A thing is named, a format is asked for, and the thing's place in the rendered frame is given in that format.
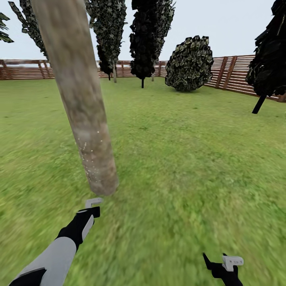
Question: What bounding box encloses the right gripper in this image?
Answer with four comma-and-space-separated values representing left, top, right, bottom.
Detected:
203, 253, 240, 286

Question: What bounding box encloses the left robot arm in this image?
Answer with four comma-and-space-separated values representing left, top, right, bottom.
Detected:
9, 197, 103, 286

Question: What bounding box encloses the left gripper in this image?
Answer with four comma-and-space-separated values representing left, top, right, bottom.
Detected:
88, 206, 100, 218

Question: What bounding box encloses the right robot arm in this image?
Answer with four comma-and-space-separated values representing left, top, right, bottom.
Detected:
203, 253, 244, 286

